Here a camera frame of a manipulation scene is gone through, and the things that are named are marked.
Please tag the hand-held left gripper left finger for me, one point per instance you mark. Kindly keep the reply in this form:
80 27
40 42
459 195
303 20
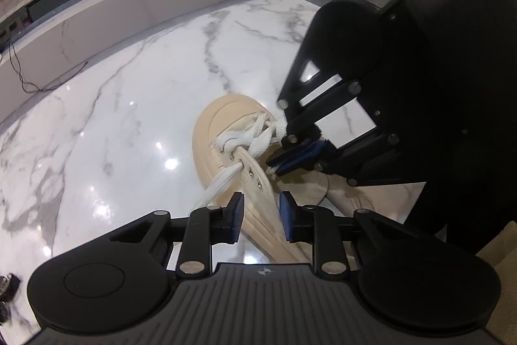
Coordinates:
238 217

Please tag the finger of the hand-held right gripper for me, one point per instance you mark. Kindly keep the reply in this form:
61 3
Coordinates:
323 112
355 161

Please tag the person's dark clothing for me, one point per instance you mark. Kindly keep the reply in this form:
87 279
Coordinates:
464 207

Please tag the white marble TV cabinet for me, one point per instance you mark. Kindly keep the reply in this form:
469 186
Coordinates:
161 5

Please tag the white shoelace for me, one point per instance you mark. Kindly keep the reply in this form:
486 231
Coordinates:
258 135

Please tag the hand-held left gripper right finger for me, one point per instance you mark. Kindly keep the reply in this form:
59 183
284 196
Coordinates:
286 217

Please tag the beige cloth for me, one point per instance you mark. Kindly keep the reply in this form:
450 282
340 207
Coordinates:
501 288

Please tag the wrist watch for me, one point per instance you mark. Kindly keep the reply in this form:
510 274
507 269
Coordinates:
8 288

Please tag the beige canvas shoe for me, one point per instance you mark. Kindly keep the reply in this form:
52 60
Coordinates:
206 135

